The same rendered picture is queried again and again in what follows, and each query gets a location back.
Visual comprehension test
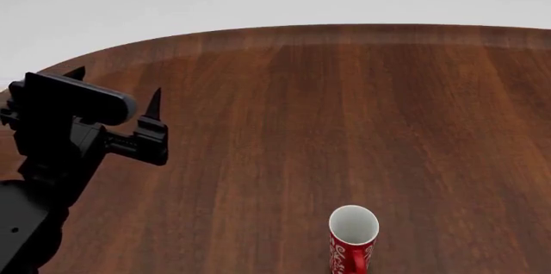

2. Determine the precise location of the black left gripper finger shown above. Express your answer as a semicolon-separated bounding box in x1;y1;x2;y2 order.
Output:
62;65;87;79
136;86;170;167

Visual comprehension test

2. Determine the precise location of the red mug white inside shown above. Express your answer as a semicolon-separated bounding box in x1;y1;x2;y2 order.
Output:
327;204;381;274

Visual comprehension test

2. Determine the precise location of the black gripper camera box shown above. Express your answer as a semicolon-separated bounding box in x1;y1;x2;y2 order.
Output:
8;72;139;127

